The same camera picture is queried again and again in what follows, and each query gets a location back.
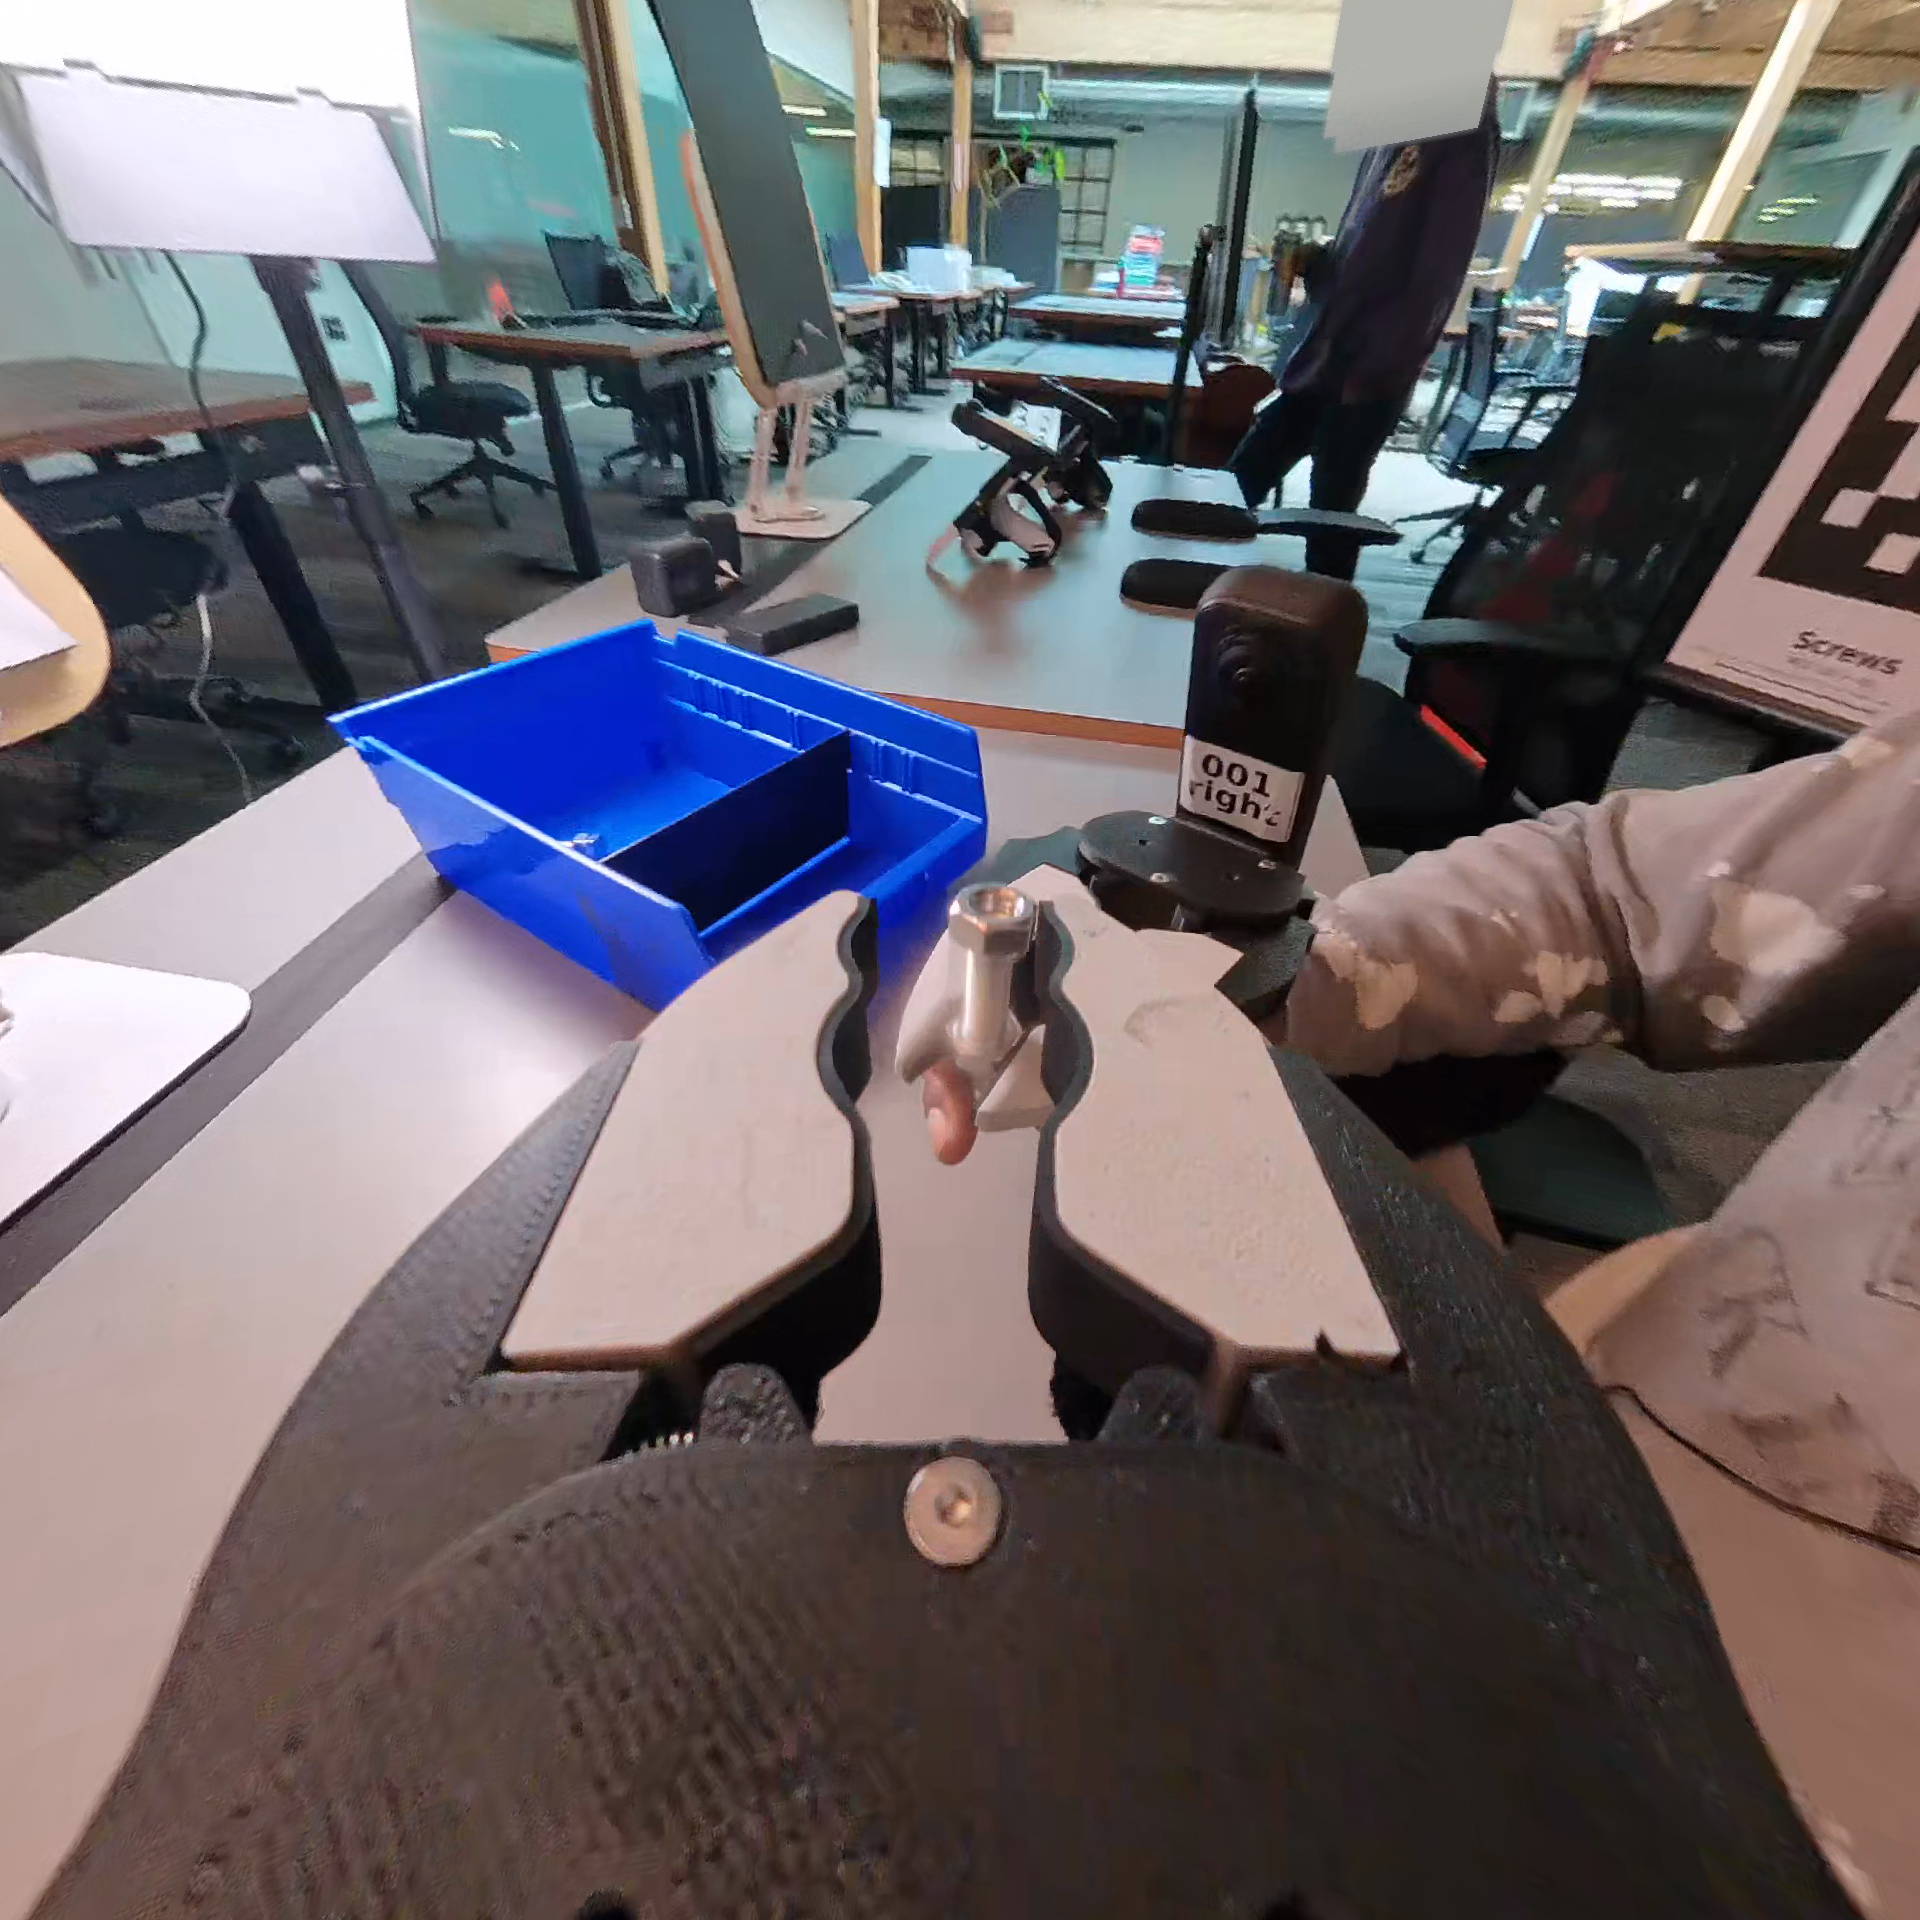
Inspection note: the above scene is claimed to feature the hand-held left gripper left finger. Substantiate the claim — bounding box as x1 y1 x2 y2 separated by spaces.
499 891 882 1412

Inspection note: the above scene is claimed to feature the spare black gripper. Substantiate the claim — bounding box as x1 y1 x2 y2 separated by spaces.
927 378 1122 572

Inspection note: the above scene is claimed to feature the black cube device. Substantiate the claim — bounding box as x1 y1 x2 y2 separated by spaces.
626 502 748 620

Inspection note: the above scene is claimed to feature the black bin divider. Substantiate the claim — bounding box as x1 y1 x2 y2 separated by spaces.
599 731 854 932

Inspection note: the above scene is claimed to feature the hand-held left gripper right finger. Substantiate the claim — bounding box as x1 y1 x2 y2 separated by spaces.
1024 866 1408 1434

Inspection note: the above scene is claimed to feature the black mesh office chair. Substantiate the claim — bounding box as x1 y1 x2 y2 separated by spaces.
1117 286 1877 819

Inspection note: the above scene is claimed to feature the blue plastic bin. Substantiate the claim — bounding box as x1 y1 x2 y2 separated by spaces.
327 617 989 1016

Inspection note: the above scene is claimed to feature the dark office desk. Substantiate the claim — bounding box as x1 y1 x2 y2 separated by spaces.
416 312 735 586

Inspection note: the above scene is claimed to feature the printed instruction sheet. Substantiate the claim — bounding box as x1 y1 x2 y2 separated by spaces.
0 568 78 672

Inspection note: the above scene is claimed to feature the black flat case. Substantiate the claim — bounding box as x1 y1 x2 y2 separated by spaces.
724 592 862 656

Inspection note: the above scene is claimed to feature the person's right forearm grey sleeve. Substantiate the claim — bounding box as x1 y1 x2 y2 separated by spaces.
1287 720 1920 1086

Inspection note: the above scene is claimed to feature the black tripod stand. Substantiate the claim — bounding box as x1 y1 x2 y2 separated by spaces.
246 257 452 684

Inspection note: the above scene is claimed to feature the black panel on wooden stand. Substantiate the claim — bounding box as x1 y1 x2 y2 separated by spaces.
644 0 876 545

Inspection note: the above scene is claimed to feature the white light panel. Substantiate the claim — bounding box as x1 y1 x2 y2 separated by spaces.
0 59 442 270

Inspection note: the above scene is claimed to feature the white sign with black marker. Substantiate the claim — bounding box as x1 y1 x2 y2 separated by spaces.
1650 181 1920 736

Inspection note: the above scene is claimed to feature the wooden-top desk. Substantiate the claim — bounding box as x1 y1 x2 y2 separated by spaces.
0 356 378 713

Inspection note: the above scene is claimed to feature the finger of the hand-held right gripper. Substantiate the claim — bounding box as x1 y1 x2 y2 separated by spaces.
896 977 970 1089
976 1027 1062 1133

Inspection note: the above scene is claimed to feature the grey table with wooden edge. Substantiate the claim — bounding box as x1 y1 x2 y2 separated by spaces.
483 450 1442 753

